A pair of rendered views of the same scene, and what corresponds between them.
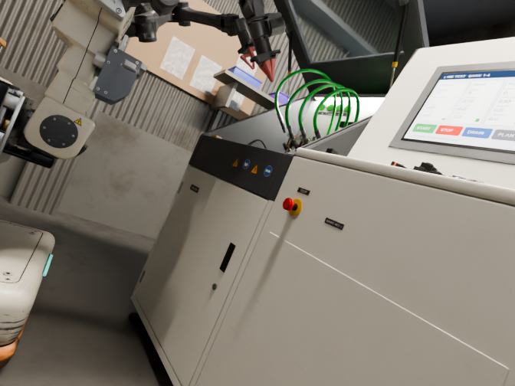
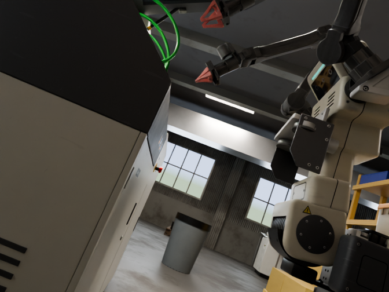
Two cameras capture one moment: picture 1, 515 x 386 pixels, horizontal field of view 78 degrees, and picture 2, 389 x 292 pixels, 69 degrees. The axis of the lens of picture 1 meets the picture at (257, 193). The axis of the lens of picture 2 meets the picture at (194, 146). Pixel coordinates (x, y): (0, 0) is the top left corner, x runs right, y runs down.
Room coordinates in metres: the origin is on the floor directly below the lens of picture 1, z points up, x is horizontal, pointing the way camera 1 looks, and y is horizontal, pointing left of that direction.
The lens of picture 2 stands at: (2.07, 0.90, 0.64)
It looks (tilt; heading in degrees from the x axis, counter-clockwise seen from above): 13 degrees up; 216
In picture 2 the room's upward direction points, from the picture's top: 23 degrees clockwise
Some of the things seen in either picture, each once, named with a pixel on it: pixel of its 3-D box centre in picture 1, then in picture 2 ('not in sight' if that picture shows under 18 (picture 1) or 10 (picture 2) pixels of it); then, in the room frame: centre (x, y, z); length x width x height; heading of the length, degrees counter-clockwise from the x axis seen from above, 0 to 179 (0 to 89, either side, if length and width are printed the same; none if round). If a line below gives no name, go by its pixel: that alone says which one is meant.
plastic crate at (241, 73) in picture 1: (243, 80); not in sight; (2.78, 0.50, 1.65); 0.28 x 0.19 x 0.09; 119
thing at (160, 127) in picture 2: (233, 162); (154, 134); (1.30, 0.14, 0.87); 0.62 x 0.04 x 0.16; 38
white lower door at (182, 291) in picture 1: (188, 256); (110, 244); (1.29, 0.15, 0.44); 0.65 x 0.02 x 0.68; 38
